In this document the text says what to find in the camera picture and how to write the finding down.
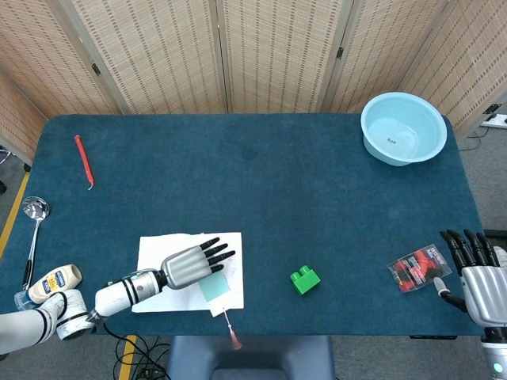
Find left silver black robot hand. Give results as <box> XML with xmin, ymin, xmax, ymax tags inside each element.
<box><xmin>160</xmin><ymin>237</ymin><xmax>237</xmax><ymax>290</ymax></box>

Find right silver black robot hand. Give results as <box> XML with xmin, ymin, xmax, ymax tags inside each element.
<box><xmin>433</xmin><ymin>228</ymin><xmax>507</xmax><ymax>328</ymax></box>

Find white notebook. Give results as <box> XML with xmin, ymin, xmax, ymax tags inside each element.
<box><xmin>132</xmin><ymin>231</ymin><xmax>245</xmax><ymax>314</ymax></box>

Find green white tasselled bookmark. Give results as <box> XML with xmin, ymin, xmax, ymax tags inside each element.
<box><xmin>197</xmin><ymin>272</ymin><xmax>243</xmax><ymax>352</ymax></box>

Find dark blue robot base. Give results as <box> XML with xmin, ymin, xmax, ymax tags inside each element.
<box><xmin>165</xmin><ymin>336</ymin><xmax>337</xmax><ymax>380</ymax></box>

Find red black plastic packet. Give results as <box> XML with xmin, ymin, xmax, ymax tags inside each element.
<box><xmin>387</xmin><ymin>244</ymin><xmax>453</xmax><ymax>295</ymax></box>

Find dark blue table cover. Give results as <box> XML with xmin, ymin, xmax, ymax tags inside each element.
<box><xmin>0</xmin><ymin>113</ymin><xmax>488</xmax><ymax>337</ymax></box>

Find green toy building brick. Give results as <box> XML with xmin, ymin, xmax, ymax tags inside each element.
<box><xmin>289</xmin><ymin>265</ymin><xmax>322</xmax><ymax>297</ymax></box>

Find mayonnaise squeeze bottle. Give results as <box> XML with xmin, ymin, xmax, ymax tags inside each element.
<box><xmin>14</xmin><ymin>264</ymin><xmax>83</xmax><ymax>310</ymax></box>

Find red stick tool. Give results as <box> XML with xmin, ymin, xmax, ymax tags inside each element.
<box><xmin>74</xmin><ymin>135</ymin><xmax>96</xmax><ymax>192</ymax></box>

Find light blue plastic basin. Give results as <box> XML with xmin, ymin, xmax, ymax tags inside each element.
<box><xmin>360</xmin><ymin>91</ymin><xmax>448</xmax><ymax>167</ymax></box>

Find office chair base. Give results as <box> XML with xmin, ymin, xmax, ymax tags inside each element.
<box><xmin>0</xmin><ymin>145</ymin><xmax>13</xmax><ymax>195</ymax></box>

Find woven bamboo folding screen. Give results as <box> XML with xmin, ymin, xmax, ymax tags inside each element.
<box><xmin>0</xmin><ymin>0</ymin><xmax>507</xmax><ymax>166</ymax></box>

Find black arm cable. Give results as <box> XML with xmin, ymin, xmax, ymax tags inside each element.
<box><xmin>91</xmin><ymin>314</ymin><xmax>173</xmax><ymax>380</ymax></box>

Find metal ladle black handle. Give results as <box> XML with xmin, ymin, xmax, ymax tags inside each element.
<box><xmin>21</xmin><ymin>196</ymin><xmax>51</xmax><ymax>292</ymax></box>

